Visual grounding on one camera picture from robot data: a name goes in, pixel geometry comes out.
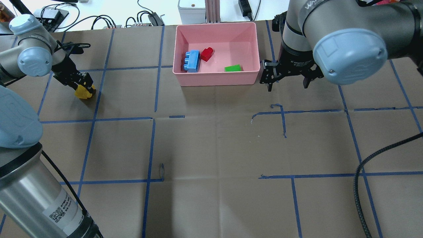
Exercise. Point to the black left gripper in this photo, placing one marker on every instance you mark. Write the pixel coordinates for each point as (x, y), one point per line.
(65, 70)

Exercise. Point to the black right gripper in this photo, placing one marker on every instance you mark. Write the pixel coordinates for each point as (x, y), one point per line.
(295, 59)

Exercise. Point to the yellow toy block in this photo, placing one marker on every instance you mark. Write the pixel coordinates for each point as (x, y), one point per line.
(83, 93)

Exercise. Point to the green toy block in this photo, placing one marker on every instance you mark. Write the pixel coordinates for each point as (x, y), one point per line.
(233, 68)

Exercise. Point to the red toy block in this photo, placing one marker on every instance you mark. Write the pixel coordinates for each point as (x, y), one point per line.
(206, 54)

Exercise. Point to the blue toy block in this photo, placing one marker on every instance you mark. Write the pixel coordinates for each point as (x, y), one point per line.
(192, 61)

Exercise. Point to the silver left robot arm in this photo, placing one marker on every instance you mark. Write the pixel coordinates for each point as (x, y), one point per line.
(33, 191)

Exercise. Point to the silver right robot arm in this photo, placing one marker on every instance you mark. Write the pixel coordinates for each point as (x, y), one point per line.
(343, 40)

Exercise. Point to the pink plastic box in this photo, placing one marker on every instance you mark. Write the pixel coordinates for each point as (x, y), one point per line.
(233, 43)

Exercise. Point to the black power adapter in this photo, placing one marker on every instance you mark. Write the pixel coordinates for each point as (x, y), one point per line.
(245, 8)

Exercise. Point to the white square container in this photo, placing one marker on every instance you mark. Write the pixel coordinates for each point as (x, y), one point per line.
(192, 11)

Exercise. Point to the aluminium frame post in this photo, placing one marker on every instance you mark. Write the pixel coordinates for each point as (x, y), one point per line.
(212, 11)

